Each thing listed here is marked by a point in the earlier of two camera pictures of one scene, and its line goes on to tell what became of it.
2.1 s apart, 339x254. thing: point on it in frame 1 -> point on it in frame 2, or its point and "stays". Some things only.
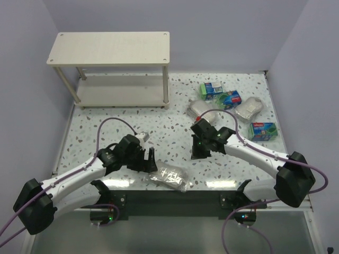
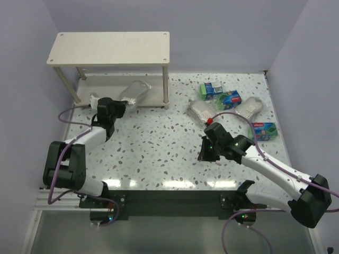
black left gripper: x=141 y=161 -> x=119 y=107
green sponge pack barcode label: x=207 y=90 stays
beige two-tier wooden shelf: x=114 y=49 stays
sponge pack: x=262 y=131 stays
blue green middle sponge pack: x=229 y=99 stays
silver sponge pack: x=170 y=175 -> x=135 y=92
